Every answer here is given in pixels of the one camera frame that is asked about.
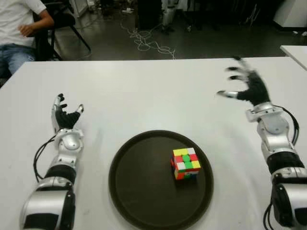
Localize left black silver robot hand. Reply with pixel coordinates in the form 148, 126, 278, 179
51, 93, 85, 133

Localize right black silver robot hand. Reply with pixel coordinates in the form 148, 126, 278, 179
217, 55, 272, 106

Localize multicoloured Rubik's cube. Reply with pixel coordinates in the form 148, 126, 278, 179
170, 148, 202, 181

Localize dark brown round plate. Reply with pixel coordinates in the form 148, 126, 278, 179
108, 129, 214, 230

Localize white side table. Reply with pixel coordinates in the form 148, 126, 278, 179
279, 45, 307, 71

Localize folded metal stand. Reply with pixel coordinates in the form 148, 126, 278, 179
239, 0, 261, 27

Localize white cabinet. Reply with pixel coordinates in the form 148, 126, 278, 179
273, 0, 307, 32

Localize black office chair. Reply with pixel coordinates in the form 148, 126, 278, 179
31, 0, 92, 62

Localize person in white shirt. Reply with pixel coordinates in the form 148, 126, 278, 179
0, 0, 55, 80

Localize white leaning panel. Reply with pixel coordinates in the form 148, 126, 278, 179
73, 0, 89, 18

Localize black cabinet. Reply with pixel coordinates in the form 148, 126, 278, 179
136, 0, 162, 30

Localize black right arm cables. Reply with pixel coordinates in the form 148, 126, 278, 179
262, 105, 301, 230

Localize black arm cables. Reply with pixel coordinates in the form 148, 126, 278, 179
33, 135, 58, 183
262, 105, 301, 230

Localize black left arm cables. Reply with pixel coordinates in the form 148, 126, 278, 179
33, 135, 58, 183

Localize tangled white floor cable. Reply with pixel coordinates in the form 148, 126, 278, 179
119, 16, 177, 60

